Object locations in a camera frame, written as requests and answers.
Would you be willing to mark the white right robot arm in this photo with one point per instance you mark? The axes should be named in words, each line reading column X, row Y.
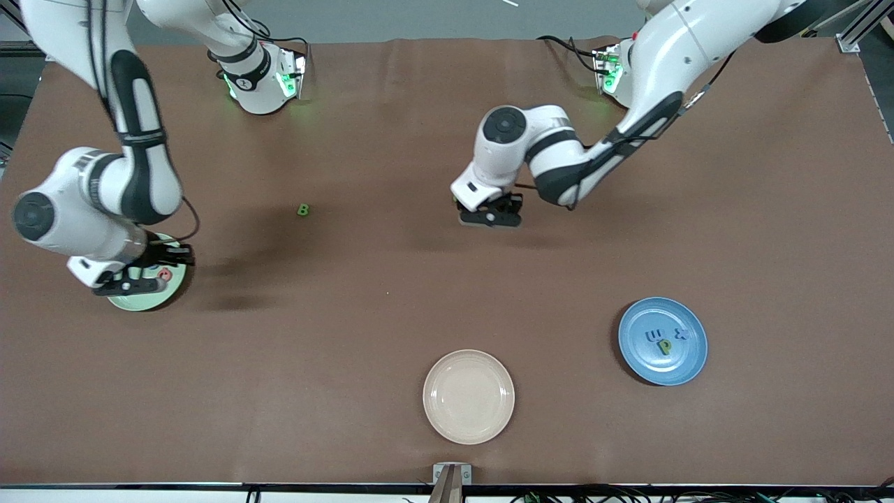
column 140, row 175

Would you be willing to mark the cream plate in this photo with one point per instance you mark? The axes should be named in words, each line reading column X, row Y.
column 469, row 397

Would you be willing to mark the light green plate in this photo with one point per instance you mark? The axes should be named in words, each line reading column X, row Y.
column 140, row 302

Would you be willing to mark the green letter p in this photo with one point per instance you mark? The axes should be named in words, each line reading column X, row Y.
column 663, row 346

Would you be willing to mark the brown table cover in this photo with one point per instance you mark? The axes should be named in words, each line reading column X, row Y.
column 391, row 300

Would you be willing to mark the blue letter m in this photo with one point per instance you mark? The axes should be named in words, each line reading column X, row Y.
column 655, row 335

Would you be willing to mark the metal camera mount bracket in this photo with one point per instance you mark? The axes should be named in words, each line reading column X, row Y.
column 452, row 482

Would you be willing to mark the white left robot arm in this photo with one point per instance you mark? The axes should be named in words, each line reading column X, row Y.
column 670, row 49

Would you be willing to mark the metal base box green light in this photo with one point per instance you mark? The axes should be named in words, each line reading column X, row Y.
column 292, row 73
column 606, row 70

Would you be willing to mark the aluminium frame profile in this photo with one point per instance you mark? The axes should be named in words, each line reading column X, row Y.
column 848, row 40
column 14, row 47

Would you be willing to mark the blue plate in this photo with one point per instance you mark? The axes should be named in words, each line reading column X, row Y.
column 642, row 363

